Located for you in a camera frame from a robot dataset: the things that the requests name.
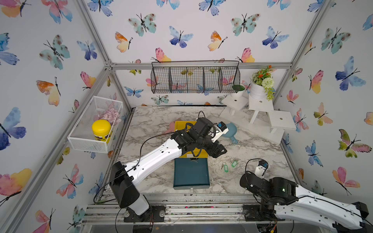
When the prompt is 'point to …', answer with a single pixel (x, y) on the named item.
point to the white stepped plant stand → (255, 116)
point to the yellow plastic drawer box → (195, 153)
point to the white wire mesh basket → (81, 137)
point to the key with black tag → (194, 159)
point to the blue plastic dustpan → (232, 131)
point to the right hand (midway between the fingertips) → (242, 178)
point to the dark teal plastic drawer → (191, 173)
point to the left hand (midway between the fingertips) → (222, 145)
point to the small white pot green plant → (239, 89)
